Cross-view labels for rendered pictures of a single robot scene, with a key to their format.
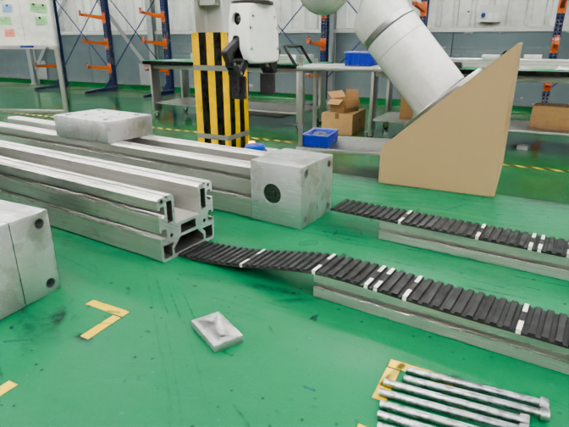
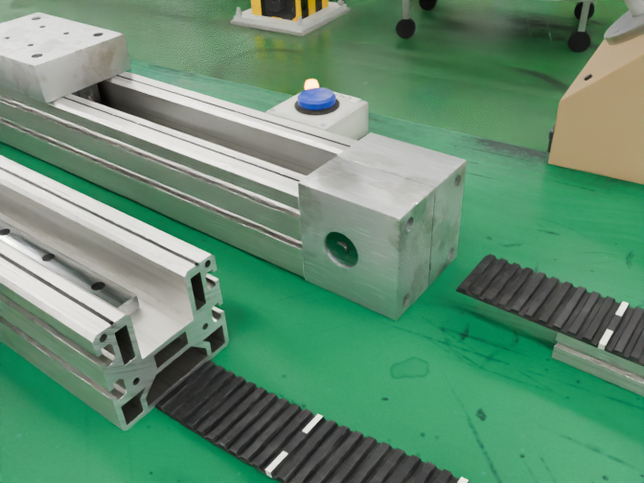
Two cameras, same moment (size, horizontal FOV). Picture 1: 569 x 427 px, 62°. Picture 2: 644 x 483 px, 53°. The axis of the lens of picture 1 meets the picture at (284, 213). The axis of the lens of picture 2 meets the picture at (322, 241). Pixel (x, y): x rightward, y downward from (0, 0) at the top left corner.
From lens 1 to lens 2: 0.29 m
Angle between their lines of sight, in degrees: 17
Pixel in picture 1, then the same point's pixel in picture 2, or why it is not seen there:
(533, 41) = not seen: outside the picture
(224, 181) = (252, 209)
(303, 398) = not seen: outside the picture
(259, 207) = (317, 265)
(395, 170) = (585, 147)
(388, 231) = (573, 348)
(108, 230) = (26, 346)
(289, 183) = (374, 241)
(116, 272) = (33, 461)
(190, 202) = (175, 297)
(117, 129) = (59, 74)
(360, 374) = not seen: outside the picture
